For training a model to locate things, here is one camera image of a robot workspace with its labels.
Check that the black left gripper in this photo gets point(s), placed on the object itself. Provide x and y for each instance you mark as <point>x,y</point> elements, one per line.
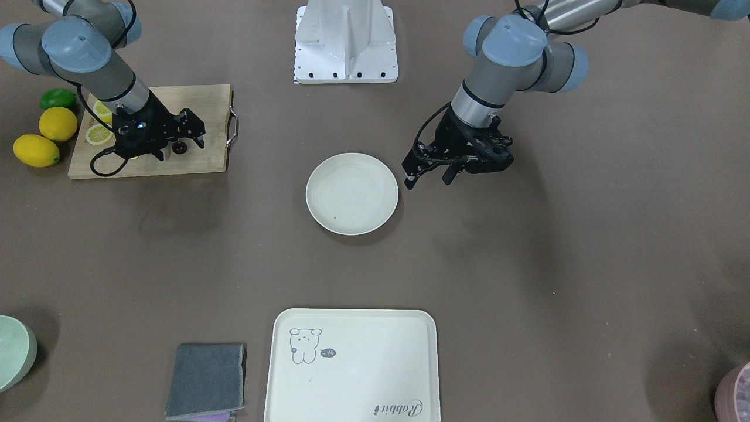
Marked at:
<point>450,132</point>

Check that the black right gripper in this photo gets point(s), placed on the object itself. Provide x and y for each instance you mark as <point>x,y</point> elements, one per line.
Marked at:
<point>159,115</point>

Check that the cream round plate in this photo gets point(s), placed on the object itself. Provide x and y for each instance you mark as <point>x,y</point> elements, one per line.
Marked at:
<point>351,194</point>

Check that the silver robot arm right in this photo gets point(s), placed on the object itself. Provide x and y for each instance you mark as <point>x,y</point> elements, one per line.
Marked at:
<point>80,46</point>

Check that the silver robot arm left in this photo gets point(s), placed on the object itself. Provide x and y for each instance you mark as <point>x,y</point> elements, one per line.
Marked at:
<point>516,53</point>

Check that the cream rabbit tray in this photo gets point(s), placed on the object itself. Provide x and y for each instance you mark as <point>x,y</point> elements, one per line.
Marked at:
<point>353,365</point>

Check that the bamboo cutting board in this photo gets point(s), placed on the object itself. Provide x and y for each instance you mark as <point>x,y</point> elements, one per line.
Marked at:
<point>211,103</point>

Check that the lower lemon slice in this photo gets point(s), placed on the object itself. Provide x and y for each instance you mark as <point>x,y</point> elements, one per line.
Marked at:
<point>98,135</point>

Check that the lemon slice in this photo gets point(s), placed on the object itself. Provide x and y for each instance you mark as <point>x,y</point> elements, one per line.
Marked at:
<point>98,135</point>
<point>102,112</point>

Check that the upper lemon slice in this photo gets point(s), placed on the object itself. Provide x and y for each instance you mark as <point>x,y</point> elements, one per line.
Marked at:
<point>102,112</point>

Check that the upper whole lemon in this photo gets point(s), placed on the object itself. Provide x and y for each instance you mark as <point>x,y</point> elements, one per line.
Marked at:
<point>58,124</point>

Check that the whole lemon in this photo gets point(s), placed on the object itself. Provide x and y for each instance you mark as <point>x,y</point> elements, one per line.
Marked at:
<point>35,150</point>
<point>58,124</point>

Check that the green lime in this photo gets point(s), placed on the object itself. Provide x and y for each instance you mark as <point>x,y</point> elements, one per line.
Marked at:
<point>58,98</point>

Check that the lower whole lemon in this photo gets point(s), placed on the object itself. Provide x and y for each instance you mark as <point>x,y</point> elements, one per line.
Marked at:
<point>35,150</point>

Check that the grey folded cloth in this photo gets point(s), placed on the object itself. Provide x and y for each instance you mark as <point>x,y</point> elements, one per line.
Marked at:
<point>207,382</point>

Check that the mint green bowl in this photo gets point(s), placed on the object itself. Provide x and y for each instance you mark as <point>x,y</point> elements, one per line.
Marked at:
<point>19,348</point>

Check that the pink bowl of ice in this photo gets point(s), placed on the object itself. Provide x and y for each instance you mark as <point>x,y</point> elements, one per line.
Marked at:
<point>731,401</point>

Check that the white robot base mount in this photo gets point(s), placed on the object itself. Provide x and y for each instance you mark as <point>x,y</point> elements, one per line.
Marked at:
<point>338,42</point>

